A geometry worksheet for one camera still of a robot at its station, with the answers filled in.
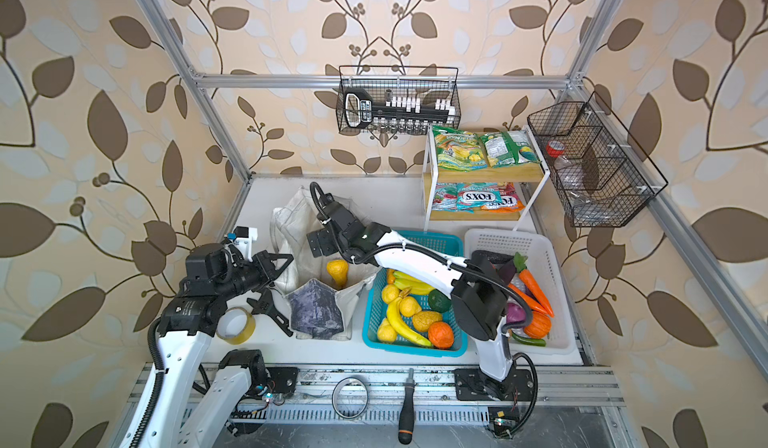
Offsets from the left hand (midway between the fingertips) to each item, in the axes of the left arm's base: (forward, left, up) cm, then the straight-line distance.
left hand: (293, 256), depth 71 cm
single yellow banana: (-7, -25, -18) cm, 32 cm away
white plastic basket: (+14, -69, -18) cm, 73 cm away
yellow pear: (+6, -7, -18) cm, 20 cm away
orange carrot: (+10, -63, -19) cm, 67 cm away
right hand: (+10, -5, -6) cm, 13 cm away
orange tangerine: (-12, -37, -16) cm, 42 cm away
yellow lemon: (-1, -23, -19) cm, 29 cm away
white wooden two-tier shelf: (+22, -60, +9) cm, 65 cm away
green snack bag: (+27, -41, +12) cm, 50 cm away
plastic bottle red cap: (+30, -68, +10) cm, 75 cm away
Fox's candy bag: (+23, -53, -3) cm, 58 cm away
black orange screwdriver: (-30, -28, -21) cm, 47 cm away
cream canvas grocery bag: (-9, -7, -9) cm, 15 cm away
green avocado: (-3, -37, -18) cm, 41 cm away
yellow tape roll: (-11, +15, -22) cm, 29 cm away
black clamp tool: (-7, +8, -23) cm, 26 cm away
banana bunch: (+3, -26, -18) cm, 32 cm away
